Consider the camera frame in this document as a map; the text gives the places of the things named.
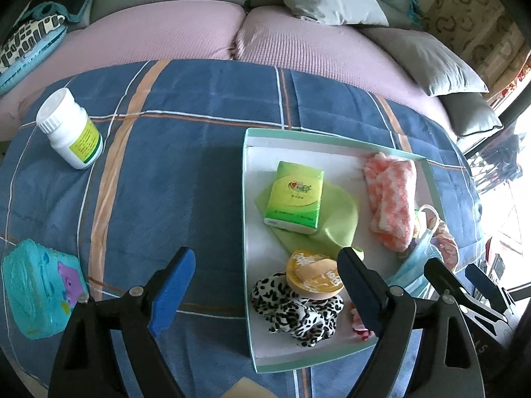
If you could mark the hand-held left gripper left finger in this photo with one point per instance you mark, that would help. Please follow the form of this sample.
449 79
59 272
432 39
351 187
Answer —
174 290

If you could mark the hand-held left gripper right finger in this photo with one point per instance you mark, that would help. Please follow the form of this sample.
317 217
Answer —
361 294

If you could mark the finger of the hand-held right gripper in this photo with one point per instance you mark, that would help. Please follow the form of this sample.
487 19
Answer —
483 282
444 277

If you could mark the red pink scrunchie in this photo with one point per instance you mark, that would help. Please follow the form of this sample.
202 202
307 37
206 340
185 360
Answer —
357 323

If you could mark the blue face mask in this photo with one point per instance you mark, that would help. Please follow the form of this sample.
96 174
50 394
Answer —
415 269

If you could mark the round yellow lidded cup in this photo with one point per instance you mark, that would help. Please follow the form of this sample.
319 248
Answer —
319 282

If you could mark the leopard print scrunchie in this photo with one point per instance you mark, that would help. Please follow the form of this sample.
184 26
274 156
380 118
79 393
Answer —
290 311

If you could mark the light green cloth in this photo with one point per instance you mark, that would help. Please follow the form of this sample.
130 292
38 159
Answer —
338 224

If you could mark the pink white fuzzy towel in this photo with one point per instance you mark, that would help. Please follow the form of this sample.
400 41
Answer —
390 199

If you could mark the teal-rimmed white box tray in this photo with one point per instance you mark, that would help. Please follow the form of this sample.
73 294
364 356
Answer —
265 257

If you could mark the green tissue pack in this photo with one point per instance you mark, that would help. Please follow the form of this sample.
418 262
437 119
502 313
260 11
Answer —
294 195

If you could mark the blue plaid blanket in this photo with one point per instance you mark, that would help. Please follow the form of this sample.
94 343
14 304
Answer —
174 174

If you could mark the beige foam piece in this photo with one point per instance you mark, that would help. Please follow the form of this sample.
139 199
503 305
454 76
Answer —
249 389

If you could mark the teal wet wipes pack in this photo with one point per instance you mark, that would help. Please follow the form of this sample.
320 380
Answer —
41 286

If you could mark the white pill bottle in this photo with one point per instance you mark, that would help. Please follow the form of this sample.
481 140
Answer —
70 132

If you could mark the floral beige curtain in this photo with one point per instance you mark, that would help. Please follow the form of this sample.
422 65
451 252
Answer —
477 16

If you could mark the light blue cushion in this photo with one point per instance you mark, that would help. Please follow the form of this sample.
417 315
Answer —
25 70

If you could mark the teal fabric piece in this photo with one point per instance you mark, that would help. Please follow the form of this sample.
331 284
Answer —
415 8

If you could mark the black white patterned cushion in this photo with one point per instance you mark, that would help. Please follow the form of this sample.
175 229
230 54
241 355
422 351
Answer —
29 41

